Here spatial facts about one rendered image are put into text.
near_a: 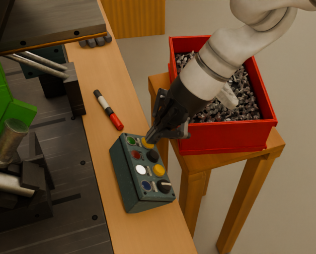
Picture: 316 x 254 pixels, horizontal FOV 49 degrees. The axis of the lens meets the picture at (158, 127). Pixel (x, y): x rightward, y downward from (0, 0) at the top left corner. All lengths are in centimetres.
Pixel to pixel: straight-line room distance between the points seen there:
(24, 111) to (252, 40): 38
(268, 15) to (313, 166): 145
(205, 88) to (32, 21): 34
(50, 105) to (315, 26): 227
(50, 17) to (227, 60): 33
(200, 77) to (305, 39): 212
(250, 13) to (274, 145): 45
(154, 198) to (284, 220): 116
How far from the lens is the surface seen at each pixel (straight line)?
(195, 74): 59
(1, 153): 59
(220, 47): 57
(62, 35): 66
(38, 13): 72
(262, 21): 56
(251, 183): 105
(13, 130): 56
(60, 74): 74
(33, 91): 90
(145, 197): 62
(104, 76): 89
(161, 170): 67
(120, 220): 66
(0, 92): 57
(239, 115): 84
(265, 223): 171
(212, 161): 85
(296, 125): 208
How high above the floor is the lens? 151
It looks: 52 degrees down
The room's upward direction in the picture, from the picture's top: straight up
